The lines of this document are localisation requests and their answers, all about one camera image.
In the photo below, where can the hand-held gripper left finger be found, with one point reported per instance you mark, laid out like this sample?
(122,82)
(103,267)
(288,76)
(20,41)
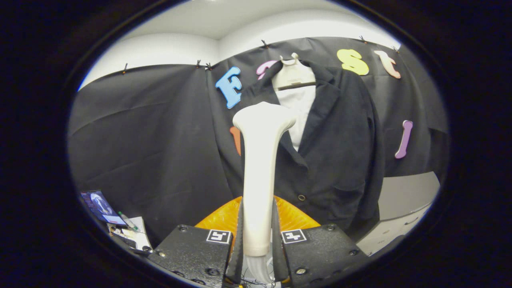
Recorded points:
(192,256)

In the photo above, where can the grey cabinet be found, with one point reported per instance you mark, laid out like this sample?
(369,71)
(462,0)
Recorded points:
(404,196)

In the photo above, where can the green capped marker pen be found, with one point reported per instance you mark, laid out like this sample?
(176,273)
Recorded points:
(127,220)

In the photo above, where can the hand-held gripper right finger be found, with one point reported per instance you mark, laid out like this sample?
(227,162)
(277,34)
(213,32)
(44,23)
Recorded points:
(320,252)

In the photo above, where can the white mannequin torso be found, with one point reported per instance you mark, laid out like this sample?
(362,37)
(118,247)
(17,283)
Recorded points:
(298,108)

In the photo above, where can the black backdrop cloth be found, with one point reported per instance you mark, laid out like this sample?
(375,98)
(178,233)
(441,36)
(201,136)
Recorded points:
(152,152)

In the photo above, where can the black suit jacket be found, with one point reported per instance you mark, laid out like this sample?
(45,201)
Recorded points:
(340,160)

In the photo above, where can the open laptop screen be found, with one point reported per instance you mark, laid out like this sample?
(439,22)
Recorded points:
(100,206)

